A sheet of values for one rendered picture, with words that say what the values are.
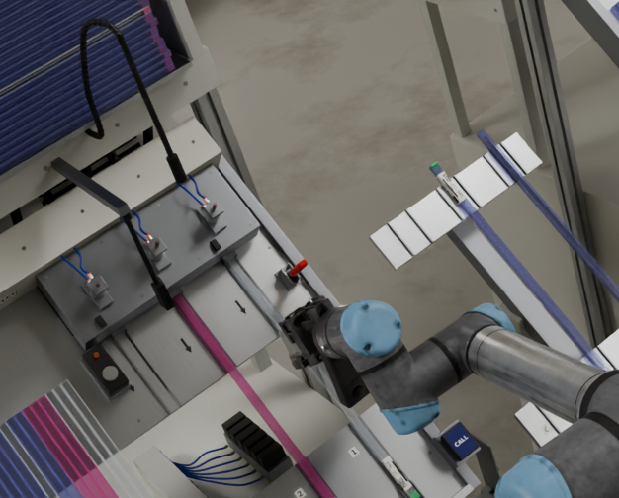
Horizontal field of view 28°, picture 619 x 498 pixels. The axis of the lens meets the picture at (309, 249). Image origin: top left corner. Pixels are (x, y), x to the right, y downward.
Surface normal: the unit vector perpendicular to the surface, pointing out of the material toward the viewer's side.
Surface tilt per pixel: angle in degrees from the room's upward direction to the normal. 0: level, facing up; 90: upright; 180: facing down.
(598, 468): 36
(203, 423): 0
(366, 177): 0
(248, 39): 0
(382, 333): 58
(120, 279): 43
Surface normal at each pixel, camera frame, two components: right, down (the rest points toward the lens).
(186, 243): 0.17, -0.34
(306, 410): -0.29, -0.77
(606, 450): -0.05, -0.54
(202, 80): 0.56, 0.33
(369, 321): 0.33, -0.11
